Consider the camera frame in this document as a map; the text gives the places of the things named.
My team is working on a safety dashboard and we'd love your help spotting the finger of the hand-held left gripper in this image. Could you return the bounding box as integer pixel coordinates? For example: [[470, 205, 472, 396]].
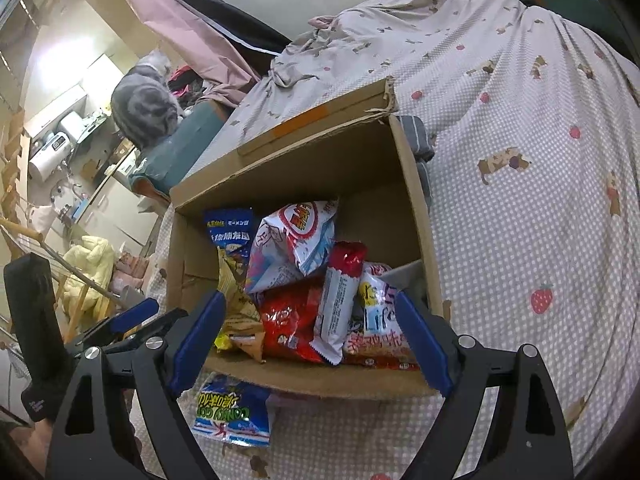
[[102, 308, 190, 358], [77, 297, 161, 347]]

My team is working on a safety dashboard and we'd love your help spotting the teal pillow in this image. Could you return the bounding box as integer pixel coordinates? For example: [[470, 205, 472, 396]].
[[127, 100, 238, 198]]

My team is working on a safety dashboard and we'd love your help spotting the blue green snack packet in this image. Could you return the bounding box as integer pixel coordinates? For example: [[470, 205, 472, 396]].
[[191, 372, 273, 448]]

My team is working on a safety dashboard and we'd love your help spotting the teal cushion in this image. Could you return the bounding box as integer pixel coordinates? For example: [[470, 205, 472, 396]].
[[472, 0, 636, 56]]

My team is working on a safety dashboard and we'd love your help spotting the dark blue snack packet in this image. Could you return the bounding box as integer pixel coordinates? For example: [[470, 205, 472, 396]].
[[202, 207, 260, 281]]

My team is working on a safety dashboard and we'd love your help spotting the pink cloth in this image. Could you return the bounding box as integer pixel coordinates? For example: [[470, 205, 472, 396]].
[[100, 0, 261, 111]]

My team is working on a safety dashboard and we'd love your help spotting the checked printed blanket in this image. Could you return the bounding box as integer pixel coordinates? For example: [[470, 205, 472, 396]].
[[150, 0, 640, 480]]

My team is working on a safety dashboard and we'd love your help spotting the pile of dark clothes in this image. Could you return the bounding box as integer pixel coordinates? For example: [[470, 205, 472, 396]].
[[167, 65, 211, 111]]

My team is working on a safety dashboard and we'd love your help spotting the cardboard box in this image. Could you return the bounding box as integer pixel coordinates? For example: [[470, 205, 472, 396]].
[[165, 76, 446, 401]]

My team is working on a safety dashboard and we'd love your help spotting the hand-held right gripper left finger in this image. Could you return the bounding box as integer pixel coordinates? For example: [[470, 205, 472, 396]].
[[45, 289, 228, 480]]

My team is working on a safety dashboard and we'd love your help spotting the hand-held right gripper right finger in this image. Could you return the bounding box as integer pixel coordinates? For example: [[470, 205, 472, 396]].
[[394, 290, 576, 480]]

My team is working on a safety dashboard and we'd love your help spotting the white water heater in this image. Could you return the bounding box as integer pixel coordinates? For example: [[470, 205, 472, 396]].
[[27, 130, 71, 183]]

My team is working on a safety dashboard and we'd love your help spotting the white snack stick red end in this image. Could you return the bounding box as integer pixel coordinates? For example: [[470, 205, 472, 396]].
[[310, 241, 368, 367]]

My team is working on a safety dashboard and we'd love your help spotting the grey tabby cat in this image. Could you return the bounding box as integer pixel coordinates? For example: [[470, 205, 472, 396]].
[[110, 50, 183, 151]]

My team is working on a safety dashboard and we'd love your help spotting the white red blue snack bag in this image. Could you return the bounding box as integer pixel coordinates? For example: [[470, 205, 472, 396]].
[[245, 199, 341, 295]]

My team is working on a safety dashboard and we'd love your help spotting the grey striped cloth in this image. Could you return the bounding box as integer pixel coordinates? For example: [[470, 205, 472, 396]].
[[395, 114, 436, 211]]

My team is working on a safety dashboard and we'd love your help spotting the yellow snack bag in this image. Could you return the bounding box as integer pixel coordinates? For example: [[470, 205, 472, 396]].
[[214, 247, 266, 363]]

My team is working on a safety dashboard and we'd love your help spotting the pale yellow blanket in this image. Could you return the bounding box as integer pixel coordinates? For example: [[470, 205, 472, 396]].
[[62, 235, 121, 321]]

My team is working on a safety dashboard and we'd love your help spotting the white pink snack packet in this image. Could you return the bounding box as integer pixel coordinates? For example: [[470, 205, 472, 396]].
[[345, 261, 421, 372]]

